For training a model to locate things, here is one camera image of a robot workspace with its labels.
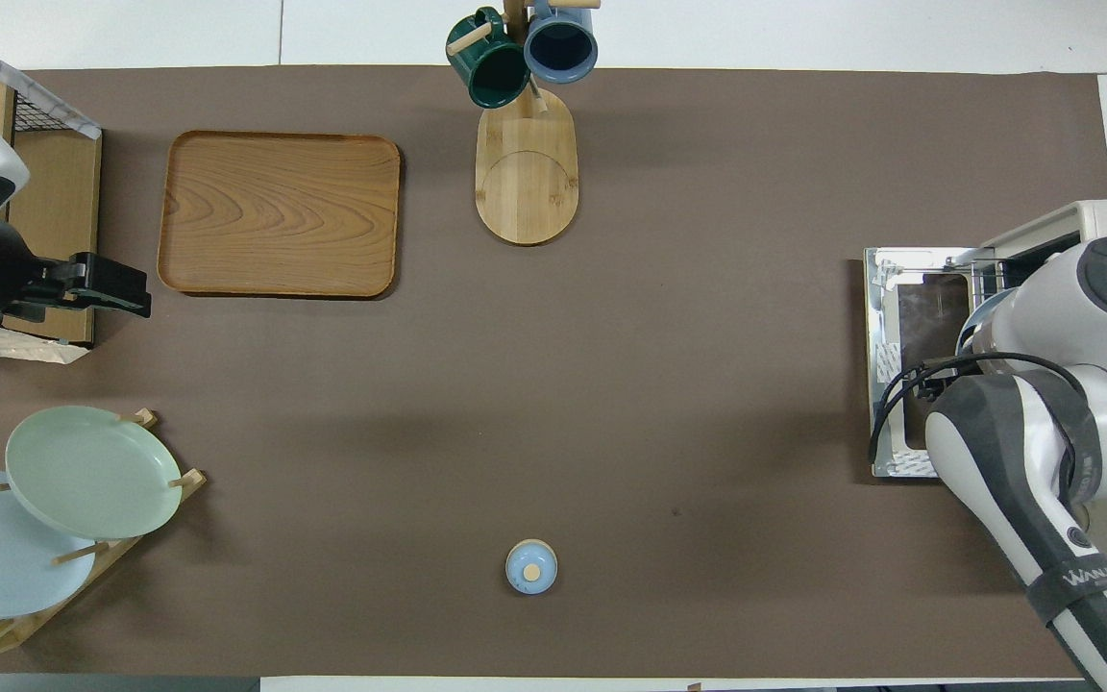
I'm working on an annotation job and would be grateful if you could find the glass oven door with handle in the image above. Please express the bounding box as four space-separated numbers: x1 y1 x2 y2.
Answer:
864 247 998 479

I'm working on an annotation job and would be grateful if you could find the beige toaster oven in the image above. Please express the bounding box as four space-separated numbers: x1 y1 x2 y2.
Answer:
981 200 1107 558

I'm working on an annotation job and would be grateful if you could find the rectangular wooden tray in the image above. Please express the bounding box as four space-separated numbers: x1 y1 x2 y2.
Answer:
157 131 402 298

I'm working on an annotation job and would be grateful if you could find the grey folded cloth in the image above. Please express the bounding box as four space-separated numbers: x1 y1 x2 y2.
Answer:
0 21 102 141

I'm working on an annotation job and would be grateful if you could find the pale green plate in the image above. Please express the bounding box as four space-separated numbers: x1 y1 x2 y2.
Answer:
5 406 183 540

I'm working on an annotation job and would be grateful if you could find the wooden plate rack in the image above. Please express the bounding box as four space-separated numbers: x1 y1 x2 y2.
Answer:
0 408 207 657

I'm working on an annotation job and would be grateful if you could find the brown table mat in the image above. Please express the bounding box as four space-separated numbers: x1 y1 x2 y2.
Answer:
0 65 1107 679

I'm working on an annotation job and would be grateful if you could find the wooden mug tree stand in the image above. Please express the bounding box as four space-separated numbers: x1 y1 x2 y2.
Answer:
448 0 603 246

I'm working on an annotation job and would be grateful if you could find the dark green mug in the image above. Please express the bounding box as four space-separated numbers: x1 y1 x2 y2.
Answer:
446 8 531 109

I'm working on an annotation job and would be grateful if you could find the blue mug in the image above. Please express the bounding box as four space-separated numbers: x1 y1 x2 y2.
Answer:
523 0 600 84

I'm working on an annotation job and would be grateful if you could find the wooden shelf with wire basket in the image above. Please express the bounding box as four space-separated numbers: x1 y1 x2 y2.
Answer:
0 24 103 364

